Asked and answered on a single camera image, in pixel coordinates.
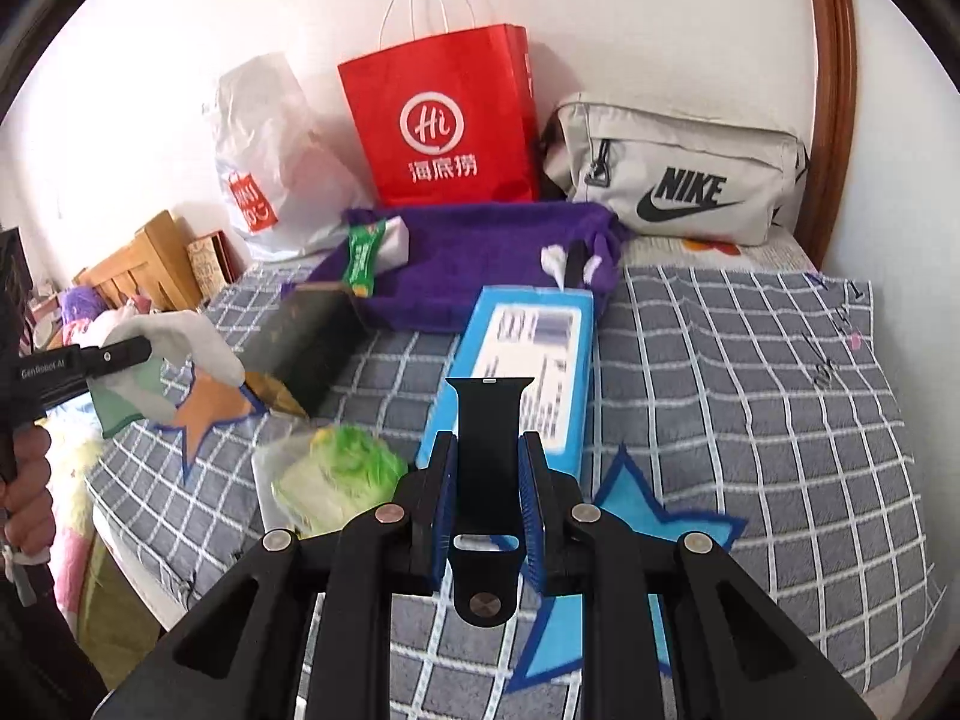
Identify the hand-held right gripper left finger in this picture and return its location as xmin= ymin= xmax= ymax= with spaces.
xmin=90 ymin=431 xmax=458 ymax=720

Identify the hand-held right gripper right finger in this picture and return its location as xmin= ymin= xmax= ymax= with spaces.
xmin=517 ymin=431 xmax=878 ymax=720

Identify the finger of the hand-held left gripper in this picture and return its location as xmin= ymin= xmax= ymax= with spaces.
xmin=79 ymin=337 xmax=155 ymax=384

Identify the black watch strap with pin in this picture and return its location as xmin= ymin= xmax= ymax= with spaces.
xmin=444 ymin=376 xmax=537 ymax=627

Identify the green wet wipe packet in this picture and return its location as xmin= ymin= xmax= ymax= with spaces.
xmin=253 ymin=424 xmax=410 ymax=541

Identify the purple fabric tray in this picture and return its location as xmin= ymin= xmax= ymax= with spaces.
xmin=281 ymin=202 xmax=623 ymax=335

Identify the green wipes packet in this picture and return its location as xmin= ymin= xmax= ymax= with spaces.
xmin=339 ymin=216 xmax=412 ymax=299

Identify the person's left hand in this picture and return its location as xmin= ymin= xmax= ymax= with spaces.
xmin=0 ymin=426 xmax=54 ymax=564

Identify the wooden headboard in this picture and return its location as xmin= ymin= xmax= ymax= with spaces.
xmin=75 ymin=210 xmax=203 ymax=312

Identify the patterned book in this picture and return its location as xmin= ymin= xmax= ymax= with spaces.
xmin=186 ymin=231 xmax=245 ymax=297

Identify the blue tissue pack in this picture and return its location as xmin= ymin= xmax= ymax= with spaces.
xmin=416 ymin=285 xmax=597 ymax=481

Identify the dark green tin box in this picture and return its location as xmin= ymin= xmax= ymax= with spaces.
xmin=240 ymin=289 xmax=368 ymax=421

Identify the grey checked blanket with stars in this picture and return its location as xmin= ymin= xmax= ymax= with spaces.
xmin=82 ymin=255 xmax=938 ymax=720

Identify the white plastic bag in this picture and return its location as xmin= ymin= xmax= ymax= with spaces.
xmin=202 ymin=52 xmax=376 ymax=263

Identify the grey waist bag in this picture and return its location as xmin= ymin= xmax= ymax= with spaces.
xmin=540 ymin=92 xmax=811 ymax=247

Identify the red paper bag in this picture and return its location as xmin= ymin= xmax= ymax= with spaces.
xmin=337 ymin=0 xmax=541 ymax=209

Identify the brown wooden door frame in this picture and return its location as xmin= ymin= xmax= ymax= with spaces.
xmin=795 ymin=0 xmax=857 ymax=271

